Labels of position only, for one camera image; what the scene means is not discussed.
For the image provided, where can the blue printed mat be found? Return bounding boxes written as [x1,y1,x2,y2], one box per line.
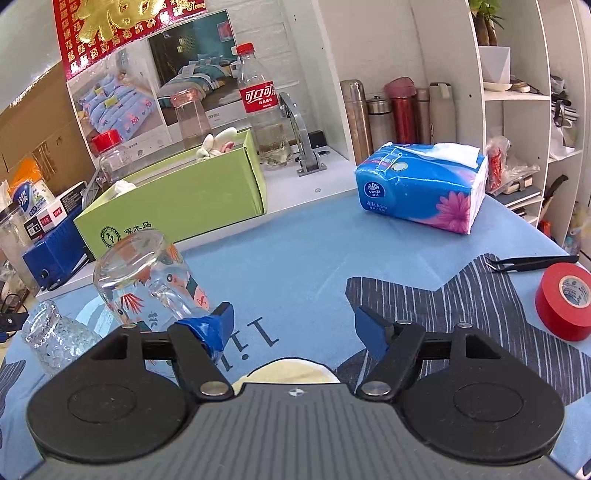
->
[0,191,591,462]

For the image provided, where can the brown cardboard box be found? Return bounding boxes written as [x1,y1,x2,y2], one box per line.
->
[0,60,98,195]

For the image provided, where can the blue tissue pack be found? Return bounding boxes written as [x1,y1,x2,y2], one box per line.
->
[355,142,489,235]

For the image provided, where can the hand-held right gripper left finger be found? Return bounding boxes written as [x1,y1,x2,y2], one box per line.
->
[88,301,236,400]

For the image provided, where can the red and gold banner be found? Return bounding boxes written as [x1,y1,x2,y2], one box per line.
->
[52,0,208,83]

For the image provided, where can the black tweezers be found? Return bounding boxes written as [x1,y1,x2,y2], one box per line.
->
[485,254,580,274]

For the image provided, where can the red plastic bag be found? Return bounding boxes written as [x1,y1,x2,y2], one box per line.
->
[485,136,539,195]

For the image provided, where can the white cloth roll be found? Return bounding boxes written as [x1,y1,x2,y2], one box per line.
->
[104,181,137,199]

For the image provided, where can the pink white small doll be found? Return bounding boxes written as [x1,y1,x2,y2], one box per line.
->
[196,128,238,162]

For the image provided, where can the green plant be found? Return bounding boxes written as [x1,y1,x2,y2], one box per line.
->
[468,0,502,47]

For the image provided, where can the blue machine box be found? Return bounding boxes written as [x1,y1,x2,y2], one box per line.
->
[22,217,95,292]

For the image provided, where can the cola bottle red label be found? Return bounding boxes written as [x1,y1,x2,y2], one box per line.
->
[235,42,291,169]

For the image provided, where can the white shelf unit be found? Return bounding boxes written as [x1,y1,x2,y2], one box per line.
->
[411,0,591,268]

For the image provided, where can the white plant pot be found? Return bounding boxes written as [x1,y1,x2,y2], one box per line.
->
[478,45,512,90]

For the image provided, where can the bronze thermos flask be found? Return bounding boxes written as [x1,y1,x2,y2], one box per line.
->
[340,79,374,166]

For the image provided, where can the steel thermos flask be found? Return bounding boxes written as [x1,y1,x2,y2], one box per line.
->
[367,96,395,148]

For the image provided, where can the grey white thermos flask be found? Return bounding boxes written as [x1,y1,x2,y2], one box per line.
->
[428,82,458,145]

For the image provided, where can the clear jar with red lid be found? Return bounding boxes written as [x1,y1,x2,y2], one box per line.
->
[90,130,134,190]

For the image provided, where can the clear plastic jar with sand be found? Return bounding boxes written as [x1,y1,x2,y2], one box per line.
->
[0,210,33,296]

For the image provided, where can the red thermos flask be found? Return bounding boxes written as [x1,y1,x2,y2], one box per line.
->
[384,78,419,145]

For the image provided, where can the green cardboard box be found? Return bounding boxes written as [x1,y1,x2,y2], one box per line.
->
[73,129,269,261]

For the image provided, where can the red and white small box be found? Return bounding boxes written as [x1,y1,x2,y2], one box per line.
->
[39,182,88,227]

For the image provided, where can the rose thermos flask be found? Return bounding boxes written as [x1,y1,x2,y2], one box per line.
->
[413,88,432,145]

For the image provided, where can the bedding wall poster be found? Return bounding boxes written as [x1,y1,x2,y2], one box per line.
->
[67,9,252,158]

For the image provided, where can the textured clear glass jar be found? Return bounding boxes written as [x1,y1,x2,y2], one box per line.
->
[21,300,102,377]

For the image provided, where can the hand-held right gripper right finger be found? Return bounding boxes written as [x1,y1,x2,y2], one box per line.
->
[353,305,502,400]

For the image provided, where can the red tape roll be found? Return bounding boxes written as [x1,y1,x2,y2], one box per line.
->
[534,263,591,342]

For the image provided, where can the printed clear glass cup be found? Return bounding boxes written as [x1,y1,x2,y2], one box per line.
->
[92,229,211,330]

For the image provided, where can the white pen box black label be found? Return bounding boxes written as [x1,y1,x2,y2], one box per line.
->
[22,215,47,241]

